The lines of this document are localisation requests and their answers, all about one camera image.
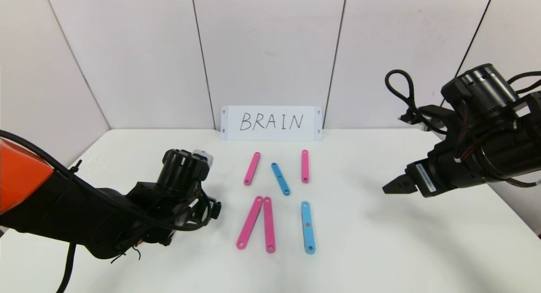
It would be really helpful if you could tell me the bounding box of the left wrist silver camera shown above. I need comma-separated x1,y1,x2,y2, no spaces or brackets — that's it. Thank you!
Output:
192,150,213,167

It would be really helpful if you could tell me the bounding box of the medium blue plastic bar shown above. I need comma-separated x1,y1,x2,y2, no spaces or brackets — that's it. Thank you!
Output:
271,162,291,197

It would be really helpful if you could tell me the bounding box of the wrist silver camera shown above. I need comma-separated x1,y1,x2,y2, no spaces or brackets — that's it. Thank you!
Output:
398,105,449,132
192,150,213,167

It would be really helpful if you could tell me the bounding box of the long pink plastic bar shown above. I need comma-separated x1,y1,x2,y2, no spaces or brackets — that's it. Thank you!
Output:
243,152,261,186
236,196,264,250
263,196,276,254

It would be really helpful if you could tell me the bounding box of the blue bar with orange underside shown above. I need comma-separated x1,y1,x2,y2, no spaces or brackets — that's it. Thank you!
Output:
301,201,317,255

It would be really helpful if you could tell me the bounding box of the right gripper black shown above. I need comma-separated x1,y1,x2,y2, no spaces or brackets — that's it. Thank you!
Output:
382,150,474,198

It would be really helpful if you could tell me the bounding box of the white BRAIN sign card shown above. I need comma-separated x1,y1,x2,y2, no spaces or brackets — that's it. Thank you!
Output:
221,106,322,141

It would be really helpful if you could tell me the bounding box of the looped black cable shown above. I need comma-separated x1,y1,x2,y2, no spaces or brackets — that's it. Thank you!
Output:
384,69,449,135

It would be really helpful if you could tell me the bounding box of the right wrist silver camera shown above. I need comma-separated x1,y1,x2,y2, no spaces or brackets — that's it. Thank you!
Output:
398,105,449,132

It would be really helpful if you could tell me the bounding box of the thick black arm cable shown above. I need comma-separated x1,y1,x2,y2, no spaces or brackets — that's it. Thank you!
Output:
56,242,77,293

